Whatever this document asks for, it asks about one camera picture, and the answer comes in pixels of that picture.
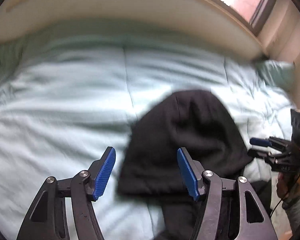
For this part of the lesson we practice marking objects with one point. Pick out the teal pillow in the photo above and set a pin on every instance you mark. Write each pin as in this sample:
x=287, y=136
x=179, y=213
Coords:
x=277, y=73

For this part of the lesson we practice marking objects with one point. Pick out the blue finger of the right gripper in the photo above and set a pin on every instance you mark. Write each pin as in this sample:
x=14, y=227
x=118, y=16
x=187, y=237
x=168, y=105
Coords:
x=260, y=154
x=260, y=142

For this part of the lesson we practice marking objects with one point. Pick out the white wooden headboard ledge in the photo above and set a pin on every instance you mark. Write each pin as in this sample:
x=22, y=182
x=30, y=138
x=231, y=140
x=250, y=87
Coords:
x=201, y=18

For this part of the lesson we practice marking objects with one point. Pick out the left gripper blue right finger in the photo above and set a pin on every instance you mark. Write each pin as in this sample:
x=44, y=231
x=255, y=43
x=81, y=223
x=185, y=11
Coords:
x=206, y=186

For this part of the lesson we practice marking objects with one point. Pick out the person's right hand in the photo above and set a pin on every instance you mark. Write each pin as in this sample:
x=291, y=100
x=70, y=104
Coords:
x=288, y=186

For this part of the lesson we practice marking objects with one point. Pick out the grey sweatshirt sleeve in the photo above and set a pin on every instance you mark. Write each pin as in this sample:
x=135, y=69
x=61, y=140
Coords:
x=292, y=210

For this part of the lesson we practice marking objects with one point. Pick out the black hooded jacket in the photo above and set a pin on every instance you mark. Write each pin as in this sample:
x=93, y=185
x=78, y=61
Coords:
x=198, y=121

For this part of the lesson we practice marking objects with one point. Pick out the light teal quilted duvet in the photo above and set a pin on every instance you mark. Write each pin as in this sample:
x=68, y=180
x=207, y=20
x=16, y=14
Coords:
x=70, y=90

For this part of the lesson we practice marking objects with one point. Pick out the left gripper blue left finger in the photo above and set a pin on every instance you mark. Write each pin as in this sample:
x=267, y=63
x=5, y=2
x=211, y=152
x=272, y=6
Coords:
x=46, y=216

